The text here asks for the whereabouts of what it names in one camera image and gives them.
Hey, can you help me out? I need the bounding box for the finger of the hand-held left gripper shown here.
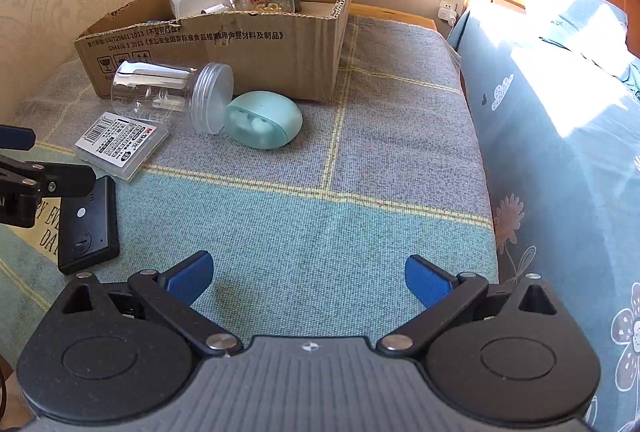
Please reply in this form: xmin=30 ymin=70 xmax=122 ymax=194
xmin=0 ymin=124 xmax=37 ymax=151
xmin=0 ymin=155 xmax=97 ymax=199

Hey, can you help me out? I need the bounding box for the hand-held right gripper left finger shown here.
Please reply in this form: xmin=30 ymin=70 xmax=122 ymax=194
xmin=50 ymin=250 xmax=246 ymax=359

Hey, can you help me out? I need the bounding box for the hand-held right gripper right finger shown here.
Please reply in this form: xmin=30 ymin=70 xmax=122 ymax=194
xmin=376 ymin=254 xmax=571 ymax=358

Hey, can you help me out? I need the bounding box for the black square device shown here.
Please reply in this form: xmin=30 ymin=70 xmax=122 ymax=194
xmin=57 ymin=175 xmax=121 ymax=276

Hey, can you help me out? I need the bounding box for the cardboard box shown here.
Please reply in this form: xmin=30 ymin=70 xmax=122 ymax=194
xmin=74 ymin=0 xmax=356 ymax=103

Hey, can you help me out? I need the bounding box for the capsule bottle with silver lid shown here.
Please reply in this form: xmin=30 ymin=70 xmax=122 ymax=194
xmin=202 ymin=0 xmax=296 ymax=16

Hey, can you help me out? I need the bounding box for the yellow printed paper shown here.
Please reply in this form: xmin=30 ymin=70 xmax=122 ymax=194
xmin=0 ymin=196 xmax=65 ymax=260

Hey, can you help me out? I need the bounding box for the small clear labelled plastic box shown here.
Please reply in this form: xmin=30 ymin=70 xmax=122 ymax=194
xmin=74 ymin=110 xmax=171 ymax=183

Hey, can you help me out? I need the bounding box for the plaid blanket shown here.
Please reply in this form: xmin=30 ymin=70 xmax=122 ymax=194
xmin=0 ymin=14 xmax=502 ymax=365

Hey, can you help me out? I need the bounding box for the clear plastic jar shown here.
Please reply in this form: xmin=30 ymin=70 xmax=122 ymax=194
xmin=110 ymin=61 xmax=235 ymax=136

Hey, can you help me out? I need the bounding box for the blue floral bed sheet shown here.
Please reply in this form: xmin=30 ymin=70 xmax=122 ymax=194
xmin=446 ymin=0 xmax=640 ymax=432

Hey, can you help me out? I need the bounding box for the teal earbud case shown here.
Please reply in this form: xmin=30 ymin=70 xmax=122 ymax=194
xmin=223 ymin=90 xmax=304 ymax=151

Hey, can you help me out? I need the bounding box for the blue pillow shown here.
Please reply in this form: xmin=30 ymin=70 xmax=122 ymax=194
xmin=517 ymin=0 xmax=630 ymax=80

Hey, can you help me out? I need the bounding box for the white wall charger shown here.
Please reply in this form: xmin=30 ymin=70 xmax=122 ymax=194
xmin=437 ymin=0 xmax=459 ymax=26

